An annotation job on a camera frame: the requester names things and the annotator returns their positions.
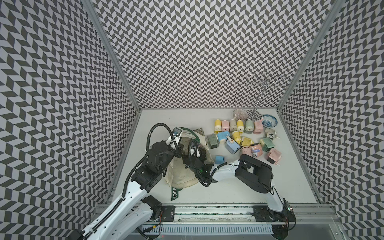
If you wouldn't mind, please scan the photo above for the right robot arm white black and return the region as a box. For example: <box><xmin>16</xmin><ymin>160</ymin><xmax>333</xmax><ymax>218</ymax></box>
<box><xmin>182</xmin><ymin>150</ymin><xmax>297</xmax><ymax>225</ymax></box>

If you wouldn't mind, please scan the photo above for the pink block pencil sharpener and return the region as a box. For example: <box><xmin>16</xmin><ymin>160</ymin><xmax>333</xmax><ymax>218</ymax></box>
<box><xmin>253</xmin><ymin>120</ymin><xmax>264</xmax><ymax>135</ymax></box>

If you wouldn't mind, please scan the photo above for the small yellow black sharpener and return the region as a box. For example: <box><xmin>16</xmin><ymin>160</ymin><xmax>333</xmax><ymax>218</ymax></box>
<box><xmin>241</xmin><ymin>137</ymin><xmax>254</xmax><ymax>147</ymax></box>

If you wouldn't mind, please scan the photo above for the cream canvas tote bag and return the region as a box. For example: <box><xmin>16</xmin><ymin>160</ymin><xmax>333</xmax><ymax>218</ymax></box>
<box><xmin>165</xmin><ymin>127</ymin><xmax>214</xmax><ymax>201</ymax></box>

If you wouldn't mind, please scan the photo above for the green block pencil sharpener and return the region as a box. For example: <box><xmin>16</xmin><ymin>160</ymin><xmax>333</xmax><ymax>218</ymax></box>
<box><xmin>259</xmin><ymin>138</ymin><xmax>275</xmax><ymax>152</ymax></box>

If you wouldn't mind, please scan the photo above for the blue white patterned bowl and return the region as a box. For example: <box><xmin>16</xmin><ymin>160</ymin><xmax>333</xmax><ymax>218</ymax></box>
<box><xmin>262</xmin><ymin>114</ymin><xmax>278</xmax><ymax>129</ymax></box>

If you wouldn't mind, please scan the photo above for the mint green pencil sharpener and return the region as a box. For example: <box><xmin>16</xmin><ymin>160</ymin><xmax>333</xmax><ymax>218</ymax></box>
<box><xmin>244</xmin><ymin>119</ymin><xmax>255</xmax><ymax>134</ymax></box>

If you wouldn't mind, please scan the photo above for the pink rounded pencil sharpener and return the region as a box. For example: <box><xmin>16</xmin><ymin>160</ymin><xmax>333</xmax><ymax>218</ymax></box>
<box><xmin>221</xmin><ymin>120</ymin><xmax>230</xmax><ymax>132</ymax></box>

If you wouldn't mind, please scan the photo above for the white grey pencil sharpener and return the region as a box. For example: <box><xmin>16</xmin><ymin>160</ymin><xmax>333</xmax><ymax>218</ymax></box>
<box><xmin>264</xmin><ymin>128</ymin><xmax>279</xmax><ymax>141</ymax></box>

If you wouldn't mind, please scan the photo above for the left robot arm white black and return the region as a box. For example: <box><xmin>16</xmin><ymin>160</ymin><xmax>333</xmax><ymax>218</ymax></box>
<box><xmin>67</xmin><ymin>140</ymin><xmax>184</xmax><ymax>240</ymax></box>

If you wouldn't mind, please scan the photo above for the blue round pencil sharpener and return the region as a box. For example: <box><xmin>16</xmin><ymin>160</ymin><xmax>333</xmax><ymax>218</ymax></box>
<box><xmin>217</xmin><ymin>131</ymin><xmax>231</xmax><ymax>144</ymax></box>

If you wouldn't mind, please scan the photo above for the pink jar shaped sharpener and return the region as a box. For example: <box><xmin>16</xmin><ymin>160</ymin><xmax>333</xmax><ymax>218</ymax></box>
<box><xmin>241</xmin><ymin>147</ymin><xmax>253</xmax><ymax>157</ymax></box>

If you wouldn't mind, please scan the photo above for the silver jewelry tree stand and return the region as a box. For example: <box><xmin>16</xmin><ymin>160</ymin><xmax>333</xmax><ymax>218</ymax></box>
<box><xmin>246</xmin><ymin>72</ymin><xmax>289</xmax><ymax>122</ymax></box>

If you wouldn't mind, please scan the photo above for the yellow block pencil sharpener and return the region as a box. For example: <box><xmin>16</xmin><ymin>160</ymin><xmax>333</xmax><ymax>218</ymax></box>
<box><xmin>214</xmin><ymin>119</ymin><xmax>222</xmax><ymax>134</ymax></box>

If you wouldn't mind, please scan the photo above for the small pink sharpener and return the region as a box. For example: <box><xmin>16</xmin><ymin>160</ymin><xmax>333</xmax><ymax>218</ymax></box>
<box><xmin>266</xmin><ymin>148</ymin><xmax>282</xmax><ymax>165</ymax></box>

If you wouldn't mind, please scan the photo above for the pale blue block sharpener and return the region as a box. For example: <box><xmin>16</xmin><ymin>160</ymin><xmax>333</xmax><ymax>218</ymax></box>
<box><xmin>225</xmin><ymin>136</ymin><xmax>241</xmax><ymax>155</ymax></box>

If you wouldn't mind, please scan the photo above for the pink ribbed bowl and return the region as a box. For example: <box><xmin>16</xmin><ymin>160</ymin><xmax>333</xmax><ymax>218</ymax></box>
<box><xmin>233</xmin><ymin>109</ymin><xmax>249</xmax><ymax>121</ymax></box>

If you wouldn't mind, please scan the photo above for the aluminium mounting rail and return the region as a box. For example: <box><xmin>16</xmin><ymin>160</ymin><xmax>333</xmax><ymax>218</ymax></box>
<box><xmin>89</xmin><ymin>203</ymin><xmax>343</xmax><ymax>226</ymax></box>

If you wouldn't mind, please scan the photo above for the yellow round pencil sharpener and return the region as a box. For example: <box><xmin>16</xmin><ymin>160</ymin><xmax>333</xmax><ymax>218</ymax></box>
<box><xmin>237</xmin><ymin>120</ymin><xmax>245</xmax><ymax>135</ymax></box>

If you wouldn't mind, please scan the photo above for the white cartoon pencil sharpener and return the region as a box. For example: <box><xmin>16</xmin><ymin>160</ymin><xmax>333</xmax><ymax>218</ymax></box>
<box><xmin>230</xmin><ymin>118</ymin><xmax>238</xmax><ymax>133</ymax></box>

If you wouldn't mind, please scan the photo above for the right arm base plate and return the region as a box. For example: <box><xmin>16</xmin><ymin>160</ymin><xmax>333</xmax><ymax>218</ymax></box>
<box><xmin>252</xmin><ymin>206</ymin><xmax>296</xmax><ymax>223</ymax></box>

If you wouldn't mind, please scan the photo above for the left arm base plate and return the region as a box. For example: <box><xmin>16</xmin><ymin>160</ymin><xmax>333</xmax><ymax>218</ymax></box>
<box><xmin>157</xmin><ymin>205</ymin><xmax>176</xmax><ymax>223</ymax></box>

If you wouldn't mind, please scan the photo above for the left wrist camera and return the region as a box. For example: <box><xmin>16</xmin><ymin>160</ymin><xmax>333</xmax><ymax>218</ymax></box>
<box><xmin>171</xmin><ymin>127</ymin><xmax>183</xmax><ymax>145</ymax></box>

